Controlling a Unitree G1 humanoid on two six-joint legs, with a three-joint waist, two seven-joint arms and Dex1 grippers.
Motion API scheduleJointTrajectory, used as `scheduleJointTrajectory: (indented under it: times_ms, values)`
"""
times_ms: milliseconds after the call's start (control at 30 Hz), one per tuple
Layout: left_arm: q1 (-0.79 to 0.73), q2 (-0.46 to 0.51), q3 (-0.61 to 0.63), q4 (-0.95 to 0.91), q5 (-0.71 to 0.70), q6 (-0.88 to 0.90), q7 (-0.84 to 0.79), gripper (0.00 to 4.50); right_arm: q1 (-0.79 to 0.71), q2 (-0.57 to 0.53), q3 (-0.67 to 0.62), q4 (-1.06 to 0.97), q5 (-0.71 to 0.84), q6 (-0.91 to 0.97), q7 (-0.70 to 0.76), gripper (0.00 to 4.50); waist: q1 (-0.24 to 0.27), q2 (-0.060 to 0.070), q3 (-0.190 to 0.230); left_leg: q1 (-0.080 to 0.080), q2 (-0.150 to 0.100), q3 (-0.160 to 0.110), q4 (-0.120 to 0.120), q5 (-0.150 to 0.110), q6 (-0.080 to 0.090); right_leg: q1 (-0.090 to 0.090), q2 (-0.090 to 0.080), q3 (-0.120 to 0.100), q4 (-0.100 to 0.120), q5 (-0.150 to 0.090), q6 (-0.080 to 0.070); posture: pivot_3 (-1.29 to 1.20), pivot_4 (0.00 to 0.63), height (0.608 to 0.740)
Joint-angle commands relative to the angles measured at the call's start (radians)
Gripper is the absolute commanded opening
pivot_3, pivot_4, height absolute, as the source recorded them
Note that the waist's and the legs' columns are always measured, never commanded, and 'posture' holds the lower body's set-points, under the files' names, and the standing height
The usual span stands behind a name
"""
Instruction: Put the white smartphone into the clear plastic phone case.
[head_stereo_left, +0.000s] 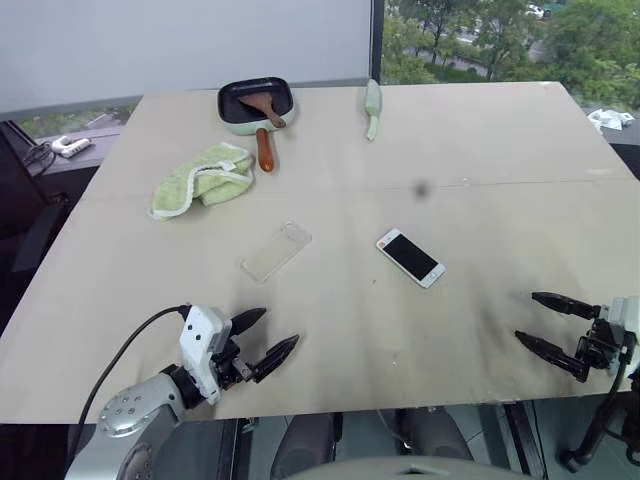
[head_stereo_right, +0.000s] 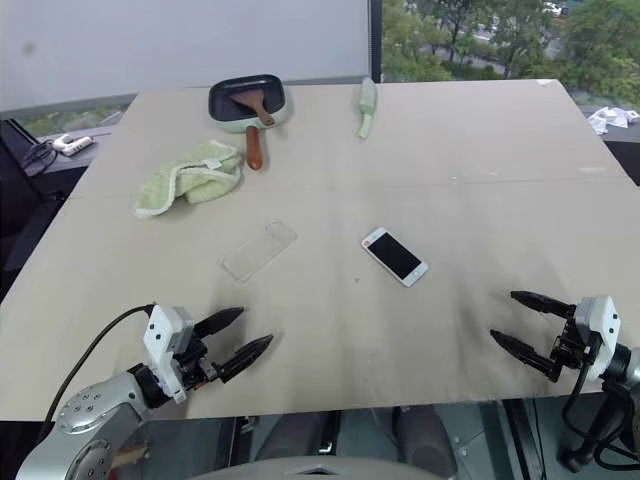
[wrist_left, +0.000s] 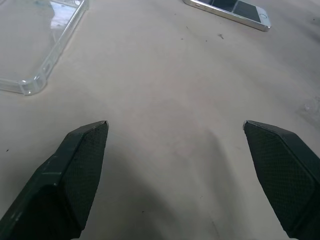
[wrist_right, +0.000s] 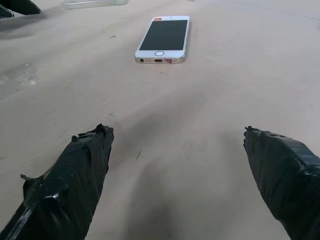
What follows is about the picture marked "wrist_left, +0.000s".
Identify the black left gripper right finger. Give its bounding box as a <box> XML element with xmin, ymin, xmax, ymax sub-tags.
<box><xmin>242</xmin><ymin>119</ymin><xmax>320</xmax><ymax>240</ymax></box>

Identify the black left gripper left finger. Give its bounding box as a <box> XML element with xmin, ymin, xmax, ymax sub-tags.
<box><xmin>0</xmin><ymin>120</ymin><xmax>110</xmax><ymax>240</ymax></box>

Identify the clear transparent phone case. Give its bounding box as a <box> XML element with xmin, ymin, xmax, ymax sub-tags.
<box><xmin>0</xmin><ymin>0</ymin><xmax>90</xmax><ymax>97</ymax></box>

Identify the silver smartphone with black screen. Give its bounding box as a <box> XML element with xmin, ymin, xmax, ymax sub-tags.
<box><xmin>182</xmin><ymin>0</ymin><xmax>272</xmax><ymax>33</ymax></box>

